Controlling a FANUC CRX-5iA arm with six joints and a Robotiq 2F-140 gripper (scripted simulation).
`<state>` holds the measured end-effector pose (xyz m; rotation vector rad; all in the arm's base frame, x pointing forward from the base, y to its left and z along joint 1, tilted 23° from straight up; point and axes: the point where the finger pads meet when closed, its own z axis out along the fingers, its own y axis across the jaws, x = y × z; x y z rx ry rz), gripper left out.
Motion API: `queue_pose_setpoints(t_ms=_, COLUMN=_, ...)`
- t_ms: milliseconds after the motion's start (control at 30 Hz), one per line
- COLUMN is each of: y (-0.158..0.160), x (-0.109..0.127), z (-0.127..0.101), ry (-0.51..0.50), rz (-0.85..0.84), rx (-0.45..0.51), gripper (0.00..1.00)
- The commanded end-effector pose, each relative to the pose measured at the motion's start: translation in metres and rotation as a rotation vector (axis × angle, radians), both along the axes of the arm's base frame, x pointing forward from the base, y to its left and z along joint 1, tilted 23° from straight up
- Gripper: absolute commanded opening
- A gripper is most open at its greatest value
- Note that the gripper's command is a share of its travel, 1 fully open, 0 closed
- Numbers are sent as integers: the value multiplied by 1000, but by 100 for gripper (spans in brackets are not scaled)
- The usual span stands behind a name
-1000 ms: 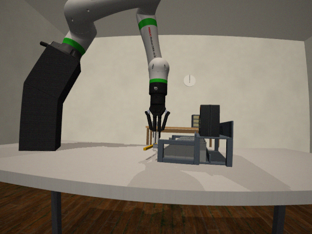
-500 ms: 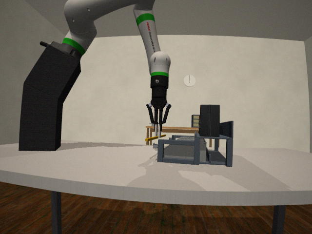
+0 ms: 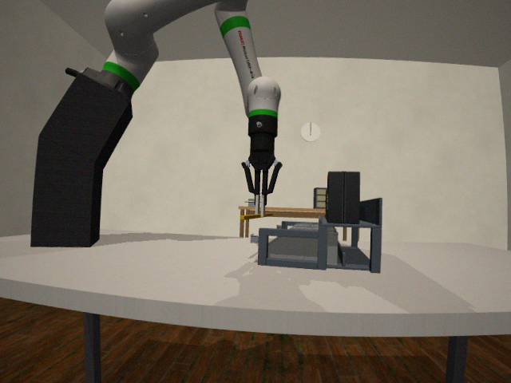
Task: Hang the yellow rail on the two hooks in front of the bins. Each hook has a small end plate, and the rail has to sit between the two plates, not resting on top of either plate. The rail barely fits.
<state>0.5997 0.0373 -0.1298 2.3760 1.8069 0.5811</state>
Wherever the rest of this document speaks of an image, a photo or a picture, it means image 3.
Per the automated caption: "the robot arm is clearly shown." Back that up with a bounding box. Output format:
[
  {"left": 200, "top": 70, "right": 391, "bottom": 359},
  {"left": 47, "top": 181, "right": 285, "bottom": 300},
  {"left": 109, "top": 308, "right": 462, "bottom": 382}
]
[{"left": 80, "top": 0, "right": 281, "bottom": 138}]

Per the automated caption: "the yellow bar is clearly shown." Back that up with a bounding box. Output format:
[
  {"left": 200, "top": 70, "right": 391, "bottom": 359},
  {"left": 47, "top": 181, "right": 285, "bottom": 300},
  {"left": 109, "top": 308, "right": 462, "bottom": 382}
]
[{"left": 240, "top": 213, "right": 273, "bottom": 220}]

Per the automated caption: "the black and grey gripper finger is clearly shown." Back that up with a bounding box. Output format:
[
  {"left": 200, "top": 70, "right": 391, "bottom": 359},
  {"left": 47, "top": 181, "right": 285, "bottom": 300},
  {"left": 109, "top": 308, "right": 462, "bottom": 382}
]
[
  {"left": 241, "top": 158, "right": 261, "bottom": 215},
  {"left": 261, "top": 158, "right": 283, "bottom": 217}
]

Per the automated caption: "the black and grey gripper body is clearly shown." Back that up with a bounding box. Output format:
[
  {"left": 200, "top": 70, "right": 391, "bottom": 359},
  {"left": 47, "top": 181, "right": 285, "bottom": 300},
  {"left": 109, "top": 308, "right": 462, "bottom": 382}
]
[{"left": 248, "top": 134, "right": 275, "bottom": 170}]

